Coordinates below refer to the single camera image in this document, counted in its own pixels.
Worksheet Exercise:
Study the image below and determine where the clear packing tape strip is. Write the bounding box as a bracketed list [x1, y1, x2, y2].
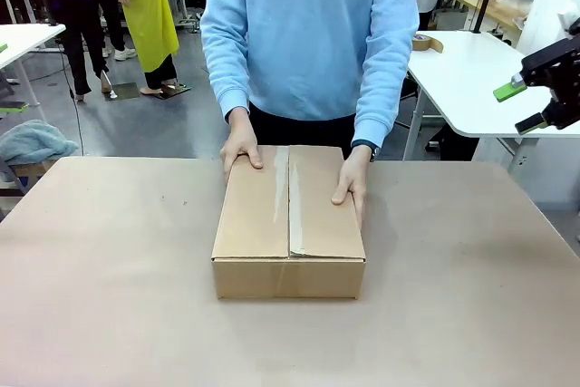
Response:
[271, 145, 310, 261]

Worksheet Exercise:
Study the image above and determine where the wooden background table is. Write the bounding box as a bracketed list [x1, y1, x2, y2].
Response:
[452, 0, 527, 42]

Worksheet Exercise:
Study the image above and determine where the small white side table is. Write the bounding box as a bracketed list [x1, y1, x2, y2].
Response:
[0, 23, 67, 123]

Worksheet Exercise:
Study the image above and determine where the light blue towel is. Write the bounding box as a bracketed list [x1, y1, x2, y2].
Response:
[0, 119, 81, 167]

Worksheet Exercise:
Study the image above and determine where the brown packing tape roll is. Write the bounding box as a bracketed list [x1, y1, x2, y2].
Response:
[411, 33, 446, 54]

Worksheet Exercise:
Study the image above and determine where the cardboard box with blue print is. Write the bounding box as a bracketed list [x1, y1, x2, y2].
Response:
[6, 159, 53, 187]

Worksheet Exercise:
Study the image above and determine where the person in light blue sweater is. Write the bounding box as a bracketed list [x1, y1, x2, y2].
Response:
[200, 0, 421, 162]

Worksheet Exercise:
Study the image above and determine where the white table frame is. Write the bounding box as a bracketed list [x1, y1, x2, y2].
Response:
[401, 29, 580, 162]

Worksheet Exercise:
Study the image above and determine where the person's left hand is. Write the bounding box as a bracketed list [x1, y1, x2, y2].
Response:
[331, 144, 372, 229]

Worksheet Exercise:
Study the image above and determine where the person's left forearm blue sleeve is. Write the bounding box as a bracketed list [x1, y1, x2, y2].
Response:
[351, 15, 421, 151]

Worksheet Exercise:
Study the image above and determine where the thin black hanging cable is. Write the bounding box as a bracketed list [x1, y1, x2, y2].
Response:
[57, 40, 86, 157]

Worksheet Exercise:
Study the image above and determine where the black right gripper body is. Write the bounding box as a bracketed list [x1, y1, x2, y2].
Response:
[520, 35, 580, 131]

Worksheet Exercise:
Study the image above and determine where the person in black clothes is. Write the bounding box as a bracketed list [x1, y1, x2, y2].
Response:
[24, 0, 129, 102]

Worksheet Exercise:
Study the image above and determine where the person in yellow apron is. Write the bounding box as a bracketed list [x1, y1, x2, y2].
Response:
[106, 0, 181, 98]

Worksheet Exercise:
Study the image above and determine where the person's right hand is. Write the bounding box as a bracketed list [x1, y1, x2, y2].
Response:
[219, 108, 265, 185]

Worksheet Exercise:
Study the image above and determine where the flat floor scale plate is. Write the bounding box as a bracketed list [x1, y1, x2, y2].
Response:
[104, 82, 140, 101]
[156, 82, 192, 99]

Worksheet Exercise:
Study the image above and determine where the person's right forearm blue sleeve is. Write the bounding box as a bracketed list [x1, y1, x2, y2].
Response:
[200, 15, 253, 123]

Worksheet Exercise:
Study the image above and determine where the brown cardboard shipping box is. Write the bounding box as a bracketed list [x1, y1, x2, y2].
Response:
[210, 145, 367, 301]

